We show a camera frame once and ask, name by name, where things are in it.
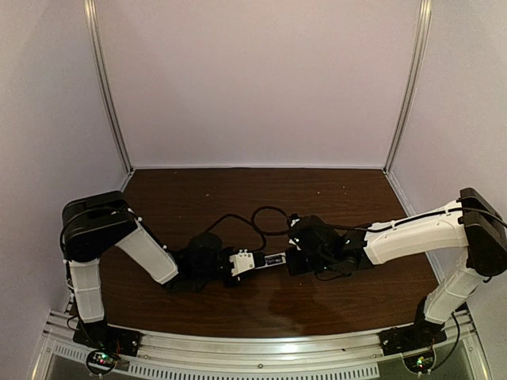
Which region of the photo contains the left aluminium frame post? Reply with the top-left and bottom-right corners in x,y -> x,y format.
83,0 -> 133,174

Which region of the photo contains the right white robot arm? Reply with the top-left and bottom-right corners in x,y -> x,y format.
286,188 -> 506,330

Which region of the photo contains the aluminium frame post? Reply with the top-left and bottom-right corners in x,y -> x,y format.
383,0 -> 433,174
83,0 -> 133,174

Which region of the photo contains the left black cable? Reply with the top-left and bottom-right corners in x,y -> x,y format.
166,214 -> 269,258

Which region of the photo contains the front aluminium rail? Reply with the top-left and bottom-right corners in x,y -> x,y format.
28,312 -> 493,379

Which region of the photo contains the right aluminium frame post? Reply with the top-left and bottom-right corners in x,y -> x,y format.
383,0 -> 433,174

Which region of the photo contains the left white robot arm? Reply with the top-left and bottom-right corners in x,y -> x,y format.
60,191 -> 255,326

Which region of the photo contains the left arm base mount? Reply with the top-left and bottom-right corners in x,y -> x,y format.
73,323 -> 142,378

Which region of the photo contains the black cable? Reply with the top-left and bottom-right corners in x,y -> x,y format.
166,214 -> 269,258
251,206 -> 373,238

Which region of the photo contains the right black cable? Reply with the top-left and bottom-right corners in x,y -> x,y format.
251,206 -> 373,238

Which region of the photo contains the white remote control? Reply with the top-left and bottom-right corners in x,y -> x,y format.
265,253 -> 286,268

